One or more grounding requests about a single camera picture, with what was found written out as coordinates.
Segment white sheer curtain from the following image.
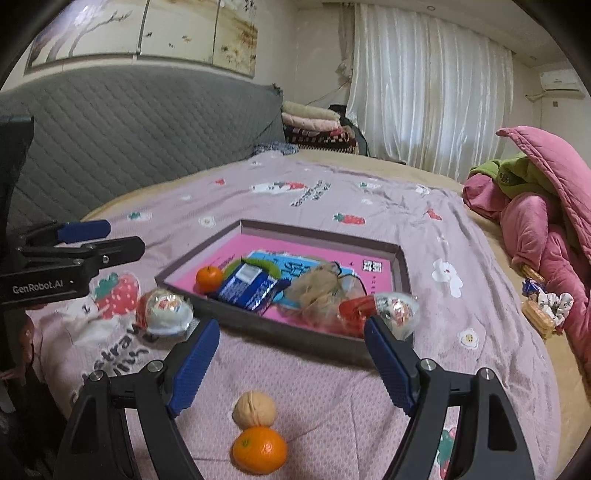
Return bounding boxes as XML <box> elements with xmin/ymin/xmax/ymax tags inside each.
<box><xmin>339</xmin><ymin>2</ymin><xmax>515</xmax><ymax>183</ymax></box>

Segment folded checkered blanket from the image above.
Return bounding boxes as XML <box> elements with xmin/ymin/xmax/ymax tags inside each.
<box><xmin>284</xmin><ymin>127</ymin><xmax>358</xmax><ymax>153</ymax></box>

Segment white floral scrunchie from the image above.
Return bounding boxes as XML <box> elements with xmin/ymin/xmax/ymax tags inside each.
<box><xmin>536</xmin><ymin>291</ymin><xmax>574</xmax><ymax>330</ymax></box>

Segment floral wall mural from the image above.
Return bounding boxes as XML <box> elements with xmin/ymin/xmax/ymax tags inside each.
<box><xmin>23</xmin><ymin>0</ymin><xmax>259</xmax><ymax>77</ymax></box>

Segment folded cream blanket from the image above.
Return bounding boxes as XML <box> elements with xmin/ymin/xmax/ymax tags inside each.
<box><xmin>281</xmin><ymin>102</ymin><xmax>340</xmax><ymax>117</ymax></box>

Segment tan walnut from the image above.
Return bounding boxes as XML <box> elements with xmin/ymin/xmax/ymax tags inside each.
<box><xmin>232</xmin><ymin>391</ymin><xmax>278</xmax><ymax>428</ymax></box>

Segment dark cloth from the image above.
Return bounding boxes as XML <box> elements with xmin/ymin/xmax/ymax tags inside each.
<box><xmin>328</xmin><ymin>105</ymin><xmax>366</xmax><ymax>139</ymax></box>

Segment clear bag of walnuts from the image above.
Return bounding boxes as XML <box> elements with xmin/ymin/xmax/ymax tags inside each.
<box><xmin>281</xmin><ymin>261</ymin><xmax>368</xmax><ymax>333</ymax></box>

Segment yellow biscuit packet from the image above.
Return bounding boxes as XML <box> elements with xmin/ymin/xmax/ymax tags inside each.
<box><xmin>522</xmin><ymin>298</ymin><xmax>557</xmax><ymax>335</ymax></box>

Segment large orange tangerine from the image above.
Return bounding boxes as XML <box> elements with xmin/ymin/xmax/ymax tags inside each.
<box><xmin>232</xmin><ymin>425</ymin><xmax>288</xmax><ymax>475</ymax></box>

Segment folded pink blanket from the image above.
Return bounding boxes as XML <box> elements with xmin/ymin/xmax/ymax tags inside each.
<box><xmin>281</xmin><ymin>113</ymin><xmax>340</xmax><ymax>133</ymax></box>

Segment pink printed blanket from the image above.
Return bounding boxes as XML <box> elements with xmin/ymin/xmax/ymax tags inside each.
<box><xmin>23</xmin><ymin>152</ymin><xmax>561</xmax><ymax>480</ymax></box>

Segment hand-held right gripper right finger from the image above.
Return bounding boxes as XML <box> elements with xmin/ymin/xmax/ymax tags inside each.
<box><xmin>363</xmin><ymin>315</ymin><xmax>539</xmax><ymax>480</ymax></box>

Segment green fuzzy hair scrunchie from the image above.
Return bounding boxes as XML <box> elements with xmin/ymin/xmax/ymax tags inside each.
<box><xmin>240</xmin><ymin>257</ymin><xmax>281</xmax><ymax>280</ymax></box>

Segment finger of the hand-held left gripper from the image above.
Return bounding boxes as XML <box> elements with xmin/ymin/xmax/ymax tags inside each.
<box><xmin>21</xmin><ymin>219</ymin><xmax>112</xmax><ymax>246</ymax></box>
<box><xmin>18</xmin><ymin>236</ymin><xmax>146</xmax><ymax>269</ymax></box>

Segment small orange tangerine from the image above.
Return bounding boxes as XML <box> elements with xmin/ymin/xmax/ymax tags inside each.
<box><xmin>195</xmin><ymin>265</ymin><xmax>225</xmax><ymax>294</ymax></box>

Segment pink quilt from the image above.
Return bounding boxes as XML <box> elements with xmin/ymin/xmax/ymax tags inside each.
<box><xmin>463</xmin><ymin>126</ymin><xmax>591</xmax><ymax>365</ymax></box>

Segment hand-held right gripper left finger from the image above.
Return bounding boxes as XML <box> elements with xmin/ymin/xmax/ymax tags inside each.
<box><xmin>53</xmin><ymin>318</ymin><xmax>221</xmax><ymax>480</ymax></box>

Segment green blanket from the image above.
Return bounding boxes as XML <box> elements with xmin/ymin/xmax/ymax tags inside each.
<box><xmin>470</xmin><ymin>156</ymin><xmax>578</xmax><ymax>199</ymax></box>

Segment red white snack packet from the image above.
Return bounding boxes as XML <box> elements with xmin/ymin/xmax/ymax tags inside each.
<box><xmin>135</xmin><ymin>287</ymin><xmax>195</xmax><ymax>337</ymax></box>
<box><xmin>339</xmin><ymin>291</ymin><xmax>420</xmax><ymax>344</ymax></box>

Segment pink book with blue label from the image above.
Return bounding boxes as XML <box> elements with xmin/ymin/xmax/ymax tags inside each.
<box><xmin>168</xmin><ymin>233</ymin><xmax>398</xmax><ymax>342</ymax></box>

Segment blue patterned cloth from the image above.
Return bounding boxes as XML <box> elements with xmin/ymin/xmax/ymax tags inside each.
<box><xmin>252</xmin><ymin>142</ymin><xmax>298</xmax><ymax>158</ymax></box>

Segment grey cardboard box tray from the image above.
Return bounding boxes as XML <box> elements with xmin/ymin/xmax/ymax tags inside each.
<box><xmin>154</xmin><ymin>219</ymin><xmax>413</xmax><ymax>367</ymax></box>

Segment blue snack packet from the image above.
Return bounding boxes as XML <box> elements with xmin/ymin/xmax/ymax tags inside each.
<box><xmin>216</xmin><ymin>259</ymin><xmax>284</xmax><ymax>315</ymax></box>

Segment grey quilted headboard cover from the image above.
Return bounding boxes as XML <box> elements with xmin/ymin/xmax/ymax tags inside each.
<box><xmin>0</xmin><ymin>65</ymin><xmax>284</xmax><ymax>232</ymax></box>

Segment white air conditioner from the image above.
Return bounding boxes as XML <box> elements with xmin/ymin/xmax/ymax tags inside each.
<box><xmin>538</xmin><ymin>69</ymin><xmax>581</xmax><ymax>93</ymax></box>

